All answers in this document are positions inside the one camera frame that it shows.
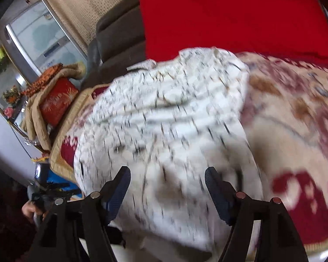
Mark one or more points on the white marble-patterned garment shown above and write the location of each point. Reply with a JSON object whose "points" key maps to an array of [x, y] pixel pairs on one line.
{"points": [[167, 122]]}

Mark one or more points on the blue bag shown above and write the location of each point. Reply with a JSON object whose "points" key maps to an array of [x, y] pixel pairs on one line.
{"points": [[54, 178]]}

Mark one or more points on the floral red beige blanket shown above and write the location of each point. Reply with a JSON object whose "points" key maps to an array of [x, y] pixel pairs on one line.
{"points": [[285, 119]]}

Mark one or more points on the orange patterned cloth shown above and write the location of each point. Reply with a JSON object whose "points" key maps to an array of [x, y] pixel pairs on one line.
{"points": [[42, 81]]}

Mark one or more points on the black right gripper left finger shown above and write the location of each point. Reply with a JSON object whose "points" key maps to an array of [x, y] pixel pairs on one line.
{"points": [[76, 231]]}

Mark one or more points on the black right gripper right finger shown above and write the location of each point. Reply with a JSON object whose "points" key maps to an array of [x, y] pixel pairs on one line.
{"points": [[278, 239]]}

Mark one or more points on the window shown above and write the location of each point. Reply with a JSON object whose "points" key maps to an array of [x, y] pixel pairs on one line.
{"points": [[35, 39]]}

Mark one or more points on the left hand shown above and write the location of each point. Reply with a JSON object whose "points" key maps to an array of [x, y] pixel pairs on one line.
{"points": [[30, 209]]}

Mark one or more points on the red gift box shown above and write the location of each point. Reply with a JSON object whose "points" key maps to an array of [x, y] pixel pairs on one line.
{"points": [[57, 101]]}

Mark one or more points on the dark leather headboard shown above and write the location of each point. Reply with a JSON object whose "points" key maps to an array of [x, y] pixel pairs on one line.
{"points": [[119, 43]]}

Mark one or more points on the beige quilted cloth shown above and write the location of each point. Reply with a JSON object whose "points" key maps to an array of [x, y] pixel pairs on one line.
{"points": [[33, 123]]}

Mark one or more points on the red pillow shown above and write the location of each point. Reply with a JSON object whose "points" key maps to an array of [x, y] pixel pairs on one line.
{"points": [[280, 28]]}

